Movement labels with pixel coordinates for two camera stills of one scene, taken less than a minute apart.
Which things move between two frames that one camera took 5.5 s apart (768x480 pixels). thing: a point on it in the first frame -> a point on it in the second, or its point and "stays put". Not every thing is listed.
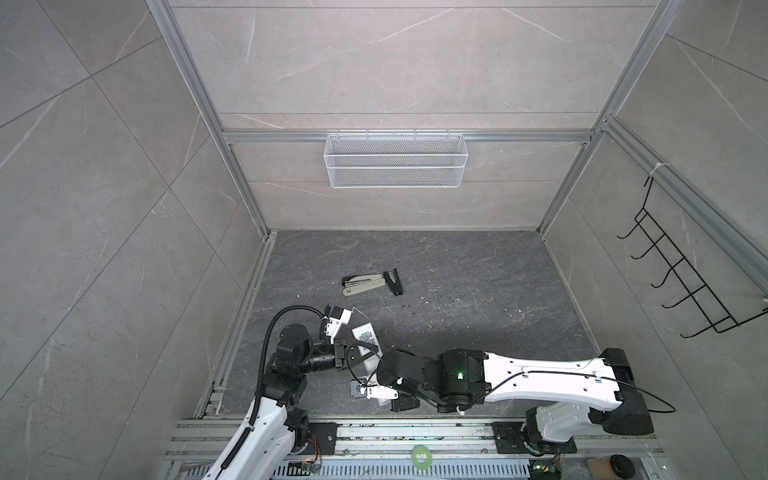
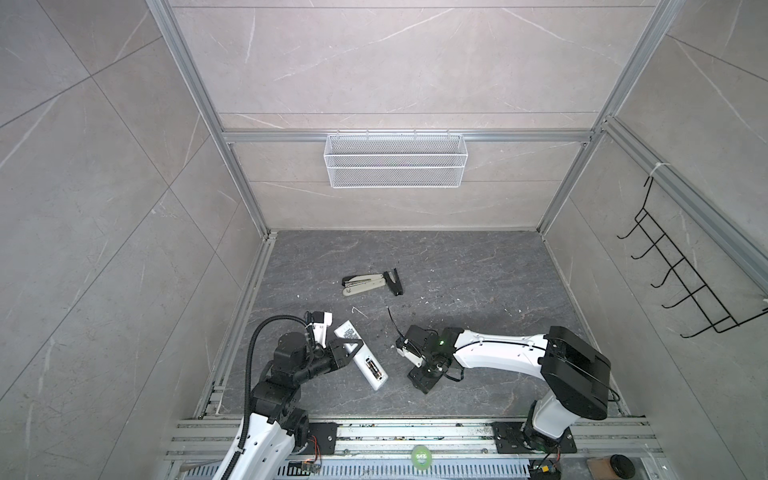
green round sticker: [421, 457] stays put
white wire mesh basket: [395, 161] stays put
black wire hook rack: [695, 288] stays put
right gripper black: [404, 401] -> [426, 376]
